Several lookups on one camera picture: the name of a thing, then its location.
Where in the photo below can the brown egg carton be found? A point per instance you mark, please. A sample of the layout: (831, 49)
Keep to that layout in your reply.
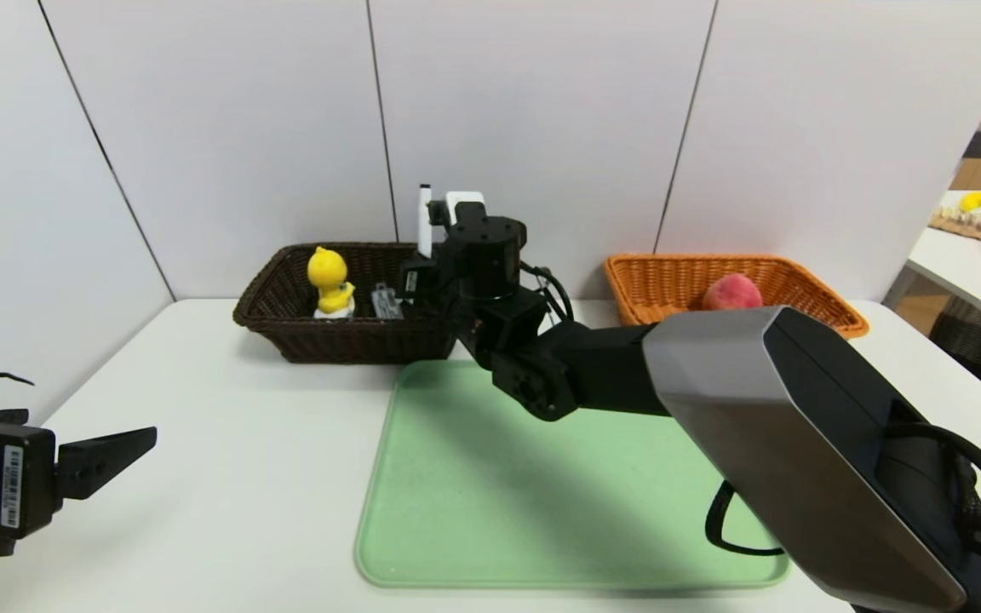
(959, 223)

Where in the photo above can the yellow duck toy car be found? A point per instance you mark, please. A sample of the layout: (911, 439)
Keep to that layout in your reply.
(329, 272)

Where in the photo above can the white background table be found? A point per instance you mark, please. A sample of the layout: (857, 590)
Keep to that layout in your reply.
(967, 272)

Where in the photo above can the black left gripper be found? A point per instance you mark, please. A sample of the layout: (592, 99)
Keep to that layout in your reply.
(18, 487)

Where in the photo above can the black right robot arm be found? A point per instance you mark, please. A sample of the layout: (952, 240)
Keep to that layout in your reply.
(797, 409)

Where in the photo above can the red peach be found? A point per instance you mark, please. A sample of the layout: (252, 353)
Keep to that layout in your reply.
(733, 294)

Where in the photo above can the green plastic tray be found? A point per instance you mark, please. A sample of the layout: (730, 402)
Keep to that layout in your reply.
(456, 511)

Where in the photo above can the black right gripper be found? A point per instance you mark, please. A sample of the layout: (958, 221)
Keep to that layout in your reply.
(419, 281)

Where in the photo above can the white marker pen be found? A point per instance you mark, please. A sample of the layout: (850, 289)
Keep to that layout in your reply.
(425, 221)

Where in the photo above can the orange wicker basket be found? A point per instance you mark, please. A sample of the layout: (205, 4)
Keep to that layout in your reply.
(661, 285)

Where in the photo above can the dark brown wicker basket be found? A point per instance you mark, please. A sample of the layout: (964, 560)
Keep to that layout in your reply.
(329, 340)

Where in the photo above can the clear plastic compass case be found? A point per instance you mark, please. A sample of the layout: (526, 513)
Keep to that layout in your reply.
(387, 305)

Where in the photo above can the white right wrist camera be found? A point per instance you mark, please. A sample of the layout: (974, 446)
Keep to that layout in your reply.
(463, 204)

